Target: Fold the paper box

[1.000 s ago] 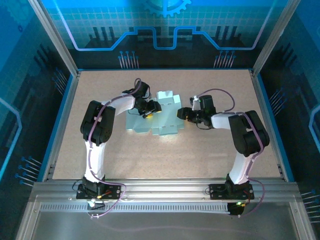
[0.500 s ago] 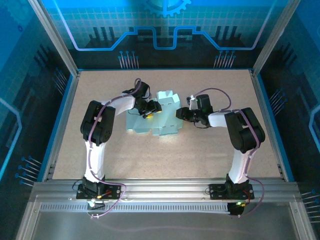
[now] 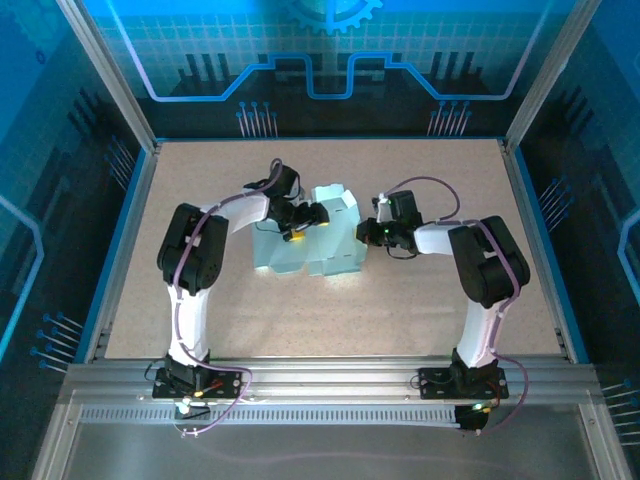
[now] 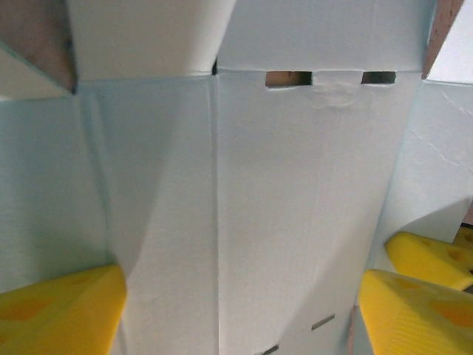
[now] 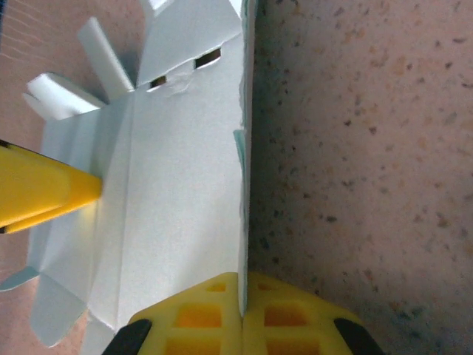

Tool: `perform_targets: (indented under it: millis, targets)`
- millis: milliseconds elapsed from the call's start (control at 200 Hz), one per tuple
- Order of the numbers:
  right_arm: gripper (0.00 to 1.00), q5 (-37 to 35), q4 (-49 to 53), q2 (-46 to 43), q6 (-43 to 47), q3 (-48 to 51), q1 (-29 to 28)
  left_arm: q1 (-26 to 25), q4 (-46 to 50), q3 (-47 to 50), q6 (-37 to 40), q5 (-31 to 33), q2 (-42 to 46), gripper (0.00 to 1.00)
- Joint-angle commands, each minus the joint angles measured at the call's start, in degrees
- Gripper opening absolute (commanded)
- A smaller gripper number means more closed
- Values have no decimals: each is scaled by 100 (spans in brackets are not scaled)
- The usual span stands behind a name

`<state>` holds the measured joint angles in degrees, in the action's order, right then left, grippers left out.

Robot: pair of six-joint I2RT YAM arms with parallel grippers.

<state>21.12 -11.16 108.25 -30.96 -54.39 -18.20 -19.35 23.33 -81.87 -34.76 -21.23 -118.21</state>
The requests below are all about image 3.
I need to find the light blue paper box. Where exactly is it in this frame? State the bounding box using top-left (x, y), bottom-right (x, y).
top-left (252, 183), bottom-right (369, 278)

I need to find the black controller box with LED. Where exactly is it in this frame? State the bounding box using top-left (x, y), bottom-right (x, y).
top-left (453, 403), bottom-right (494, 435)

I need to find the grey metal front panel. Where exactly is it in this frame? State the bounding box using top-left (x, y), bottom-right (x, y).
top-left (29, 402), bottom-right (634, 480)

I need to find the aluminium right table side rail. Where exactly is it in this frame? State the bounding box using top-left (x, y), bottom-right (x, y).
top-left (497, 139), bottom-right (576, 362)

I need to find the aluminium table side rail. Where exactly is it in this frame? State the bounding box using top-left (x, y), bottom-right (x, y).
top-left (82, 142), bottom-right (162, 364)
top-left (497, 139), bottom-right (576, 362)

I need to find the aluminium mounting rail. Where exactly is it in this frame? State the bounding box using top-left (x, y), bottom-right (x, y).
top-left (59, 354), bottom-right (604, 407)

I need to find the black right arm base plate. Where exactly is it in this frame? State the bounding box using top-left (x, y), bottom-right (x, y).
top-left (417, 367), bottom-right (510, 401)

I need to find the aluminium left table side rail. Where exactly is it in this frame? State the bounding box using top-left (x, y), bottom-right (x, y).
top-left (82, 142), bottom-right (162, 364)

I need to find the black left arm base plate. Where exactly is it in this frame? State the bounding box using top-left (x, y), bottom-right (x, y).
top-left (151, 367), bottom-right (247, 400)

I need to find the slotted grey cable duct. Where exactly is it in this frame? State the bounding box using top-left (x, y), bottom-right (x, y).
top-left (78, 405), bottom-right (464, 427)

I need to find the white cable connector block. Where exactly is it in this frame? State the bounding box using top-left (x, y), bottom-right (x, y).
top-left (173, 398), bottom-right (211, 421)

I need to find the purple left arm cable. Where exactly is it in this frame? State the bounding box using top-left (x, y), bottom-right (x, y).
top-left (172, 158), bottom-right (284, 439)

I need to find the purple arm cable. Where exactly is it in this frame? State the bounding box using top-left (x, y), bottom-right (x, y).
top-left (382, 175), bottom-right (530, 437)
top-left (172, 158), bottom-right (284, 439)

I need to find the aluminium right frame post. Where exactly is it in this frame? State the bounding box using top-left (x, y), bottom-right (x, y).
top-left (503, 0), bottom-right (590, 154)

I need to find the aluminium frame post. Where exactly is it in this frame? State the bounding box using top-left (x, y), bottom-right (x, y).
top-left (53, 0), bottom-right (162, 154)
top-left (503, 0), bottom-right (590, 154)

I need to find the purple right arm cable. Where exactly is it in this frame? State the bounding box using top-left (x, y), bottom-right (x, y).
top-left (382, 175), bottom-right (530, 437)

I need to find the aluminium left frame post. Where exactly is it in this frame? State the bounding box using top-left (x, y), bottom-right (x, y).
top-left (53, 0), bottom-right (162, 154)

